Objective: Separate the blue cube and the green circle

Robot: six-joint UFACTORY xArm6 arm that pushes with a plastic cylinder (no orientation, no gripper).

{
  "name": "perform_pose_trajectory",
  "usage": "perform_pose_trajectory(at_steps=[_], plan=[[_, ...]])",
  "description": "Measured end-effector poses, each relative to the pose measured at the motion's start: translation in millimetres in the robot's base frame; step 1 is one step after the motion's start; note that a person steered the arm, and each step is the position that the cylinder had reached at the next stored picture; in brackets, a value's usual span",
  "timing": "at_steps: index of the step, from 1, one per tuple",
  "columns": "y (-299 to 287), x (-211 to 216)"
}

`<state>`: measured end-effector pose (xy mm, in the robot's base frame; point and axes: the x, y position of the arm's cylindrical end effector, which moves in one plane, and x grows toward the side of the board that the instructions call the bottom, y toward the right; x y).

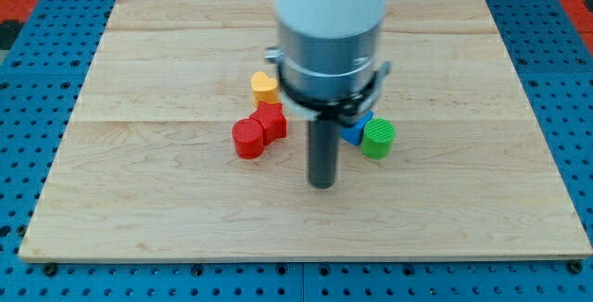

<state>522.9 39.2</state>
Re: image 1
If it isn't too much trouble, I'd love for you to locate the yellow heart block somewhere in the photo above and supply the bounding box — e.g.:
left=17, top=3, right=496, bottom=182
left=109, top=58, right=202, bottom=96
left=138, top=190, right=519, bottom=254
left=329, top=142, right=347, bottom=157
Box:
left=251, top=71, right=280, bottom=107

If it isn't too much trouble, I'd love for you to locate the red star block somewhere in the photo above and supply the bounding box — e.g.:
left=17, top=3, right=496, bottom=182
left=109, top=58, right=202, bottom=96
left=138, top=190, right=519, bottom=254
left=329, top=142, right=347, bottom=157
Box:
left=249, top=101, right=287, bottom=145

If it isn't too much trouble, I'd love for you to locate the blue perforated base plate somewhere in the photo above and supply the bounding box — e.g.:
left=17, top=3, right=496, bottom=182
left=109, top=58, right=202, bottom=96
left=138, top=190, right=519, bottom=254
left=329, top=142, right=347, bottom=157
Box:
left=1, top=0, right=592, bottom=301

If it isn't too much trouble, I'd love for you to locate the red cylinder block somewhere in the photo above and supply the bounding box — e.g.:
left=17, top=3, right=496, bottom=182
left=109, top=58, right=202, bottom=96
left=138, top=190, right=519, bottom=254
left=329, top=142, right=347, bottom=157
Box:
left=232, top=119, right=264, bottom=159

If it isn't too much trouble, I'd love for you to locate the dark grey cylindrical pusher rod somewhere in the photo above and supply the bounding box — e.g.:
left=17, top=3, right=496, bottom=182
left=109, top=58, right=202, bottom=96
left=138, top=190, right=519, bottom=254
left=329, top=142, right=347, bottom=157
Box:
left=308, top=116, right=340, bottom=189

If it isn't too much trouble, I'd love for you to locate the blue cube block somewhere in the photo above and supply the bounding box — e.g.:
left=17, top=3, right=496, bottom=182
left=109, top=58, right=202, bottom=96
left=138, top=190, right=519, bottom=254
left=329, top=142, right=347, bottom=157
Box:
left=340, top=111, right=374, bottom=145

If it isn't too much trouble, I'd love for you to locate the green cylinder block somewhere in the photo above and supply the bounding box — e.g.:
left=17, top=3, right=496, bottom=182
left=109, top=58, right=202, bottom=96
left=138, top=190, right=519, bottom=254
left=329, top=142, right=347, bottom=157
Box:
left=360, top=119, right=396, bottom=159

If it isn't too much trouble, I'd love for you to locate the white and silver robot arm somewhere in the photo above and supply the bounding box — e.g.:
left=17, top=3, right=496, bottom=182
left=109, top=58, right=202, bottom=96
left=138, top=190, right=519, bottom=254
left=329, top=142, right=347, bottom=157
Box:
left=267, top=0, right=389, bottom=126

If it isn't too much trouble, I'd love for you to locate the light wooden board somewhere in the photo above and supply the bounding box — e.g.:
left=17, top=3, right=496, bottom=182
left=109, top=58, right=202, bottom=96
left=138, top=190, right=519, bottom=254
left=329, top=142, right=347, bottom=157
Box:
left=19, top=0, right=592, bottom=263

